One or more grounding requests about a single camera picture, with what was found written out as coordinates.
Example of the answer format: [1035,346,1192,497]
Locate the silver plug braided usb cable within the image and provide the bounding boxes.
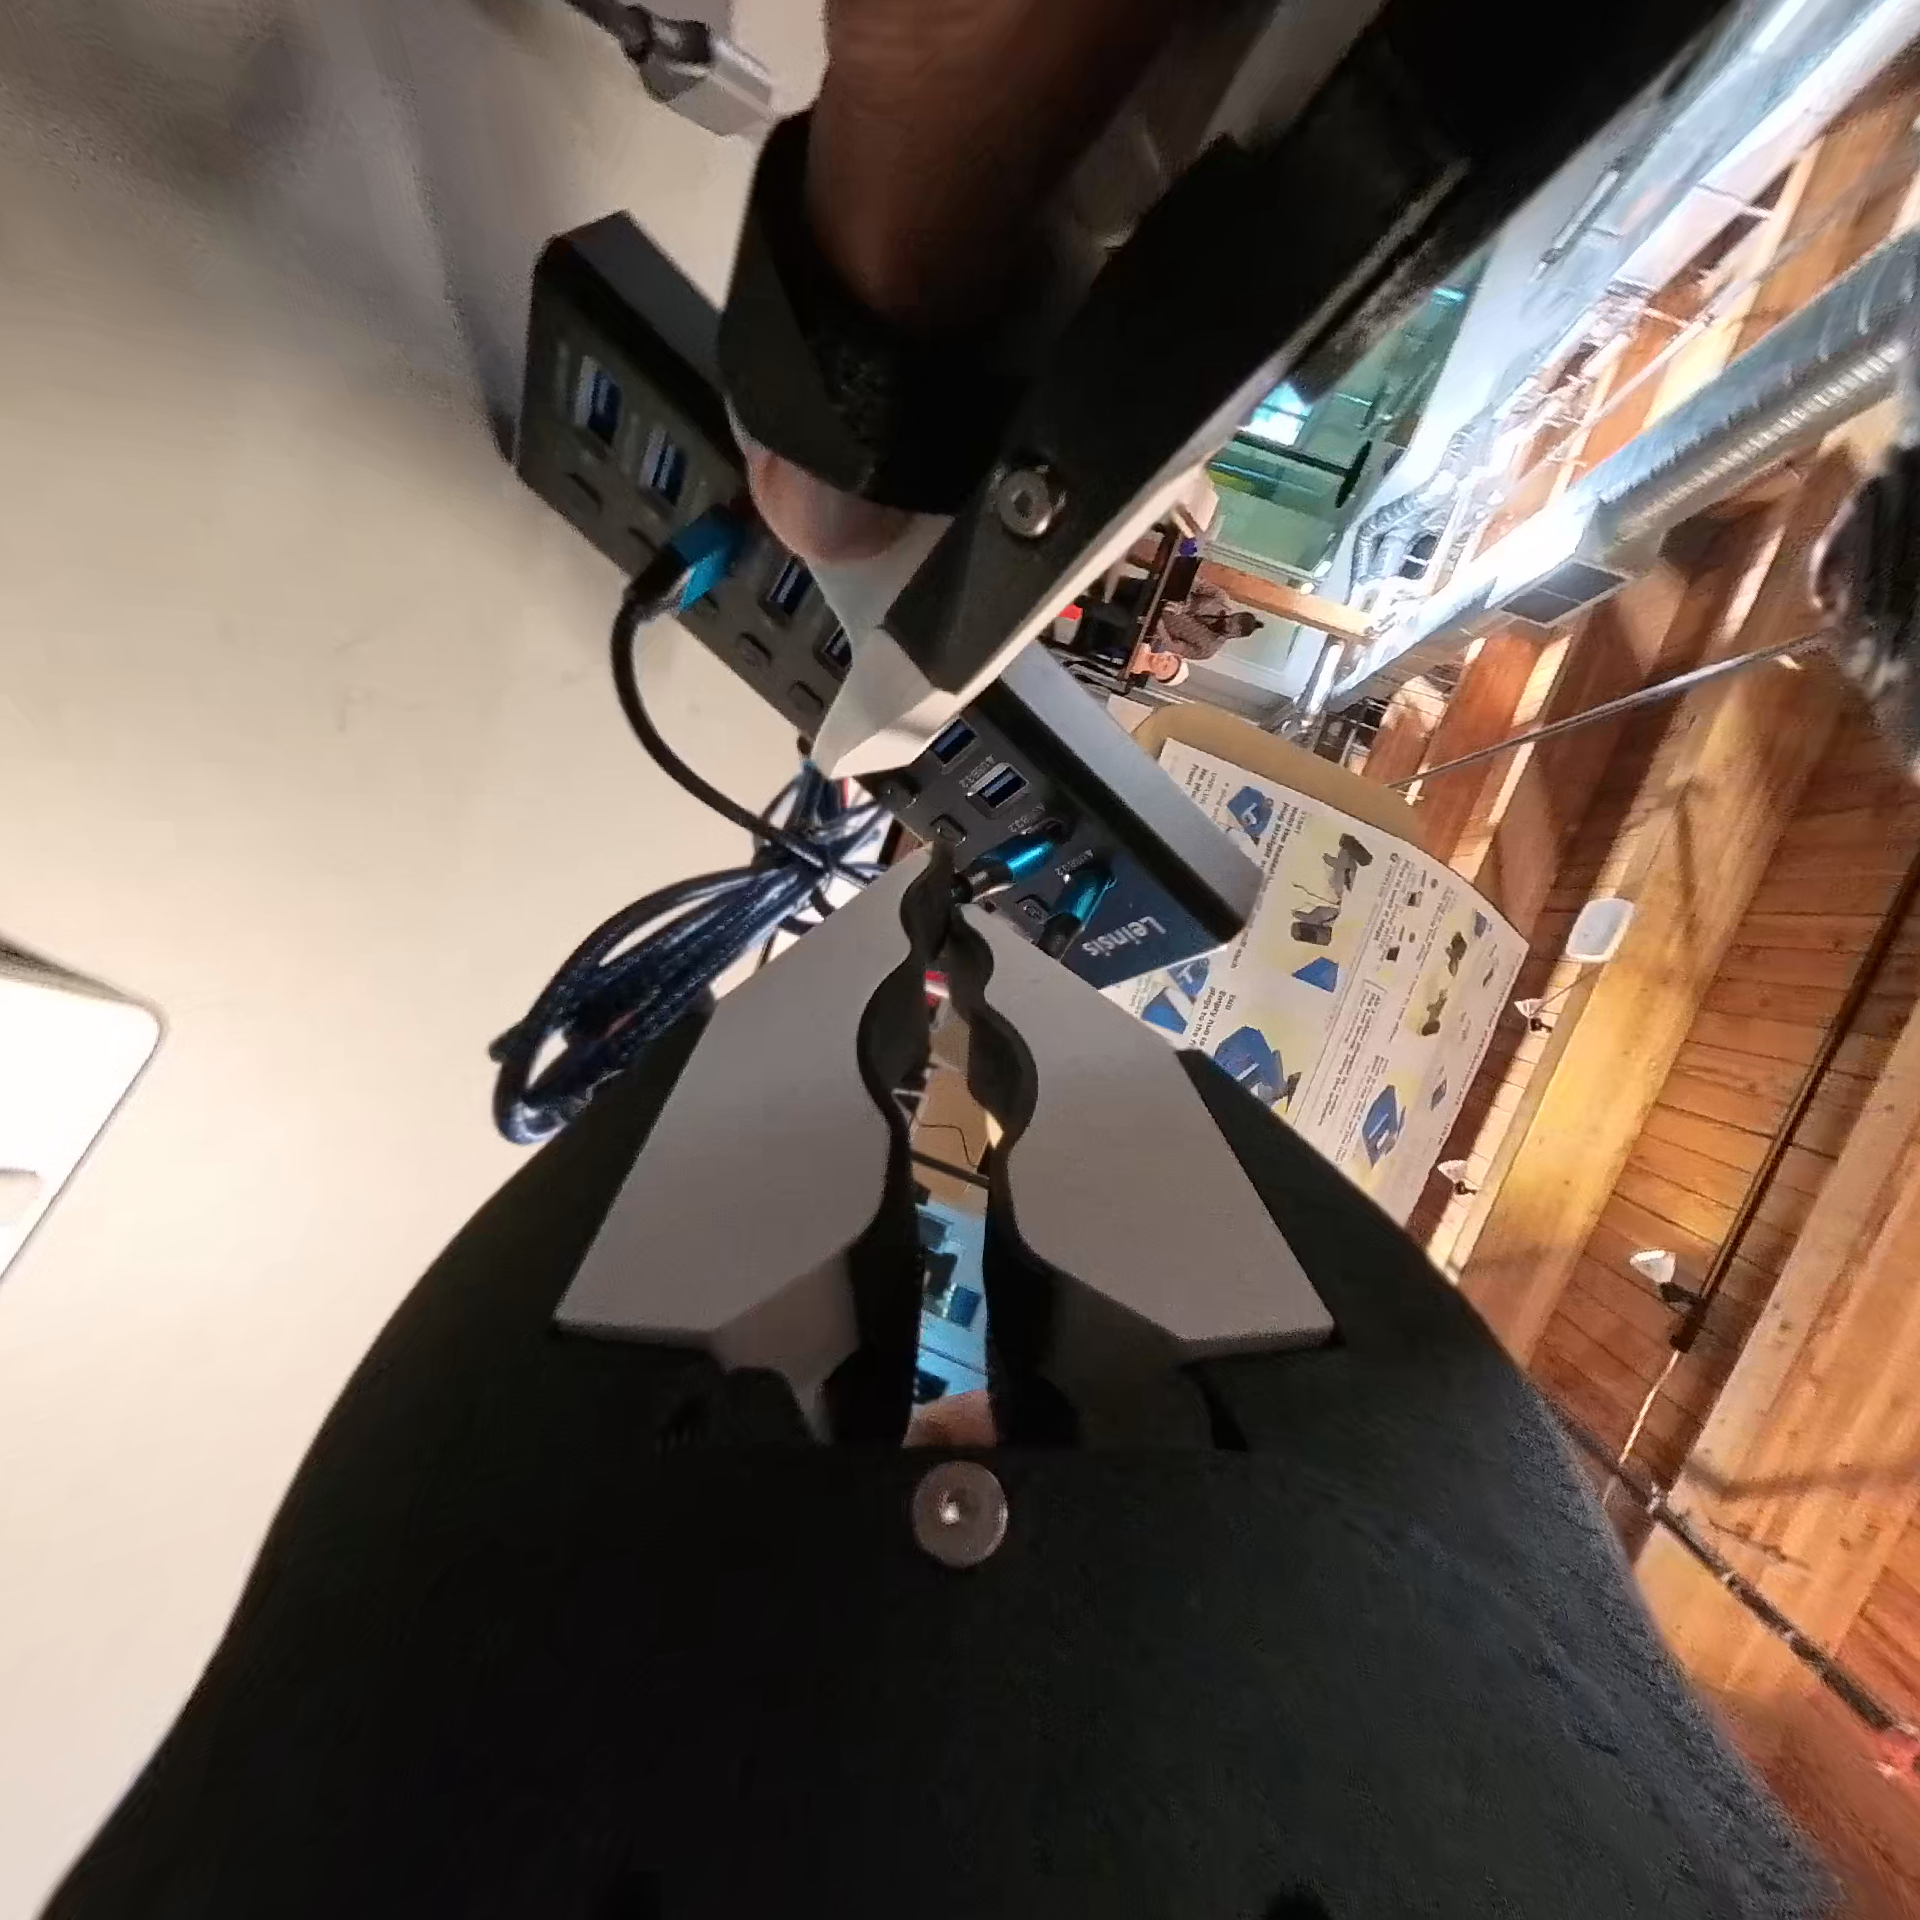
[575,0,777,139]

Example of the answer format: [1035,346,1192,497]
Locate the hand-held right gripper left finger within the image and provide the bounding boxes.
[550,857,952,1450]

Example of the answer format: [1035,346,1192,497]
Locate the white rounded object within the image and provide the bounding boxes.
[0,941,161,1281]

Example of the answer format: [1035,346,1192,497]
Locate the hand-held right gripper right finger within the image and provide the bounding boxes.
[949,908,1339,1453]

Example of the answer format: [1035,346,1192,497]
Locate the white document stand wooden board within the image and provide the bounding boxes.
[1121,701,1535,1249]

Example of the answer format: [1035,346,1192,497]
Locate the person's left hand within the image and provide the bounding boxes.
[747,0,1201,561]

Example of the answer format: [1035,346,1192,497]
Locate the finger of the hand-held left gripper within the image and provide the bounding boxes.
[807,514,965,769]

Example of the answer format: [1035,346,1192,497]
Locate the black usb hub blue ports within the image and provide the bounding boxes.
[513,210,903,724]

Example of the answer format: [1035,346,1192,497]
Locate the silver ventilation duct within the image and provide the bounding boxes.
[1581,241,1920,561]

